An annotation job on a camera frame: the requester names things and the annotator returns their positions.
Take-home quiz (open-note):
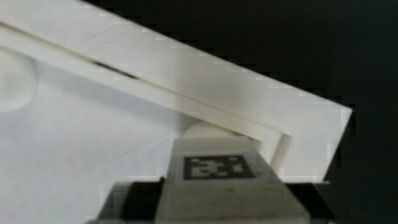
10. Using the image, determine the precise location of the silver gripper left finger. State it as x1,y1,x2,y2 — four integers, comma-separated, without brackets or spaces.
85,178,165,224

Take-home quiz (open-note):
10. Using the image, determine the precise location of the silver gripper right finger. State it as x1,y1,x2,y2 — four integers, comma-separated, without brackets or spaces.
286,183,335,224

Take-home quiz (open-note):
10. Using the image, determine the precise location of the white table leg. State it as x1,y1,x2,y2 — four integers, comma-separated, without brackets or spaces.
154,122,311,224

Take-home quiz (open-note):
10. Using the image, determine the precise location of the white u-shaped obstacle fence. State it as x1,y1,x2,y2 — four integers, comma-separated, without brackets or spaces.
0,0,351,183

